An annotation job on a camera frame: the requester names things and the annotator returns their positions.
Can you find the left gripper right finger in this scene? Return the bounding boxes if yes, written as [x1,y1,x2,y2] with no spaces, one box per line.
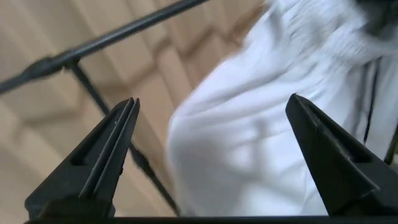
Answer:
[285,93,398,217]

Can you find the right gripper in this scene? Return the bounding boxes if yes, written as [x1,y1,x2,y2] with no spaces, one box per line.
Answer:
[354,0,398,35]

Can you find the beige curtain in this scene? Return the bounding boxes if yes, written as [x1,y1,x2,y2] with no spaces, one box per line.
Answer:
[0,0,268,217]

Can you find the pale grey shorts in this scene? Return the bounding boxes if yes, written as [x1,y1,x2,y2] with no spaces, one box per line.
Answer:
[166,0,398,217]

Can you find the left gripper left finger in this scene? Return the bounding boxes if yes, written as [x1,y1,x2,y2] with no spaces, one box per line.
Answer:
[24,97,141,220]

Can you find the black clothes rack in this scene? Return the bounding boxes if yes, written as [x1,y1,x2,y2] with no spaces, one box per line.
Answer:
[0,0,212,217]

